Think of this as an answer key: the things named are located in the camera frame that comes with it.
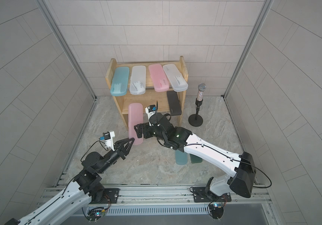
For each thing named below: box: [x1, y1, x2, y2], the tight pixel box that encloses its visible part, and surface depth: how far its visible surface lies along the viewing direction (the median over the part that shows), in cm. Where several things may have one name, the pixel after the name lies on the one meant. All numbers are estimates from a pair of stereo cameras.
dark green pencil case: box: [189, 153, 203, 164], surface depth 84 cm
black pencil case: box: [166, 90, 182, 116], surface depth 86 cm
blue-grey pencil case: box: [175, 150, 189, 166], surface depth 86 cm
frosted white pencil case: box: [162, 63, 189, 93], surface depth 68 cm
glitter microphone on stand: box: [188, 82, 207, 128], surface depth 95 cm
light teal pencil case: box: [109, 66, 130, 97], surface depth 66 cm
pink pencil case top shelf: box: [148, 63, 170, 93], surface depth 69 cm
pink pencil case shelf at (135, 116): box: [128, 102, 144, 146], surface depth 69 cm
